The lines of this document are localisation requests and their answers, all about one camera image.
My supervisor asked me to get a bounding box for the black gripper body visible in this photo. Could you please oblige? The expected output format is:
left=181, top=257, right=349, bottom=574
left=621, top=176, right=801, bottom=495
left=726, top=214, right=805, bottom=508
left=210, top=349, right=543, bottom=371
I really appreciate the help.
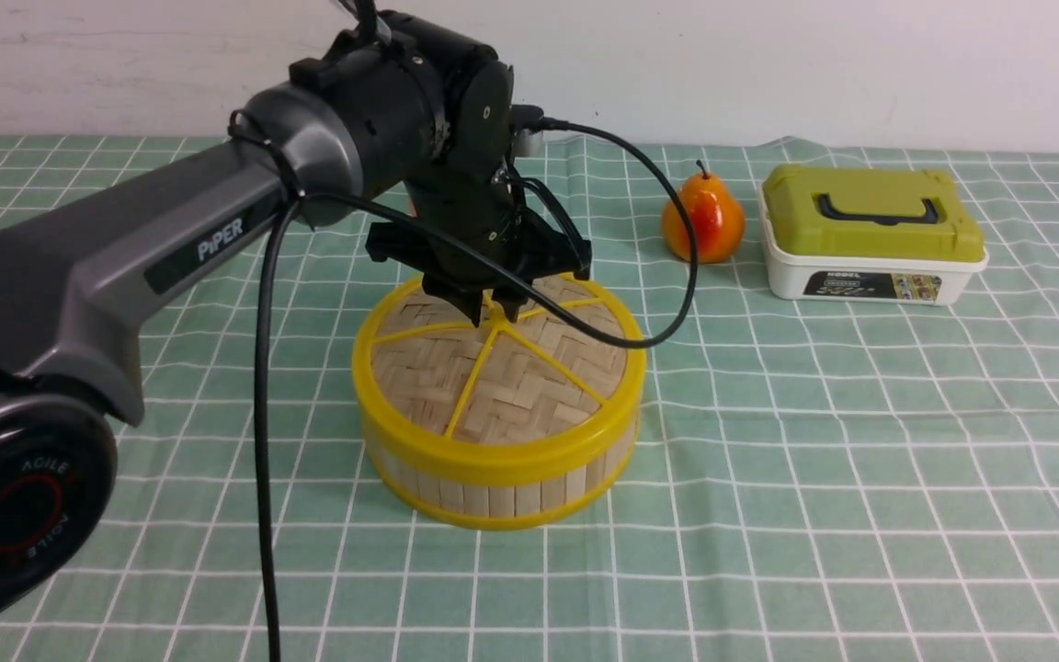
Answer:
left=366, top=169, right=592, bottom=299

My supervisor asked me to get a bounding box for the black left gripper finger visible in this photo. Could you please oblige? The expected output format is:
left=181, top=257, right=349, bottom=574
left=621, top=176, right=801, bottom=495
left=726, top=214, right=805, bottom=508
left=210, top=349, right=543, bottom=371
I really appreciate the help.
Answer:
left=445, top=290, right=486, bottom=328

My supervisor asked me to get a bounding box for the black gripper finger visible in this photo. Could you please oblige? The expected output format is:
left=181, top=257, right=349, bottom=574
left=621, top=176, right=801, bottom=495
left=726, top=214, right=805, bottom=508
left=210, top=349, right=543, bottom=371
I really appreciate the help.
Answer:
left=491, top=285, right=532, bottom=324

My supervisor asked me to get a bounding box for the yellow woven steamer lid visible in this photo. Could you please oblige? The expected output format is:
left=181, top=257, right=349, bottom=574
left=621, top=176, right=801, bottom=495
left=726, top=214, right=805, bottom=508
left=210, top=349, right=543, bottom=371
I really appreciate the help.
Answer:
left=351, top=280, right=647, bottom=493

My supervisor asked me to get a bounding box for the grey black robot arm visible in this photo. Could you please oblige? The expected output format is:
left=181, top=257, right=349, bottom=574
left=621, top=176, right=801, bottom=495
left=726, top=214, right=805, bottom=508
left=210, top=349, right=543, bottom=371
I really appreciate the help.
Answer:
left=0, top=1, right=592, bottom=612

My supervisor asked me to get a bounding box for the yellow bamboo steamer basket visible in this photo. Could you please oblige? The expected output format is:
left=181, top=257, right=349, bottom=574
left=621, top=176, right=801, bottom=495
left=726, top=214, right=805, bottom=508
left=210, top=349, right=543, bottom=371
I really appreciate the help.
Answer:
left=364, top=417, right=640, bottom=531

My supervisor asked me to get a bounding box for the white box green lid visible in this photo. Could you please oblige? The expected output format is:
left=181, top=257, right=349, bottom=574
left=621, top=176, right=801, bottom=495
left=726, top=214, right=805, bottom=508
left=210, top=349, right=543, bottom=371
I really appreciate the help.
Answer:
left=757, top=164, right=989, bottom=306

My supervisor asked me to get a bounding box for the orange toy pear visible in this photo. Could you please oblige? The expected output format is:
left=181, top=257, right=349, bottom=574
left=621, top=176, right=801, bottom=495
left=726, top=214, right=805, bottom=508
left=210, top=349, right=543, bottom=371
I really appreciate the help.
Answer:
left=661, top=159, right=746, bottom=264

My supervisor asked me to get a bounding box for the green checked tablecloth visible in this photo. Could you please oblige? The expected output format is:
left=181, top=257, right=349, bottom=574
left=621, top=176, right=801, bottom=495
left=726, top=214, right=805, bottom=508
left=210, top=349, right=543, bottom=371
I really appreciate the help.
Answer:
left=0, top=137, right=1059, bottom=661

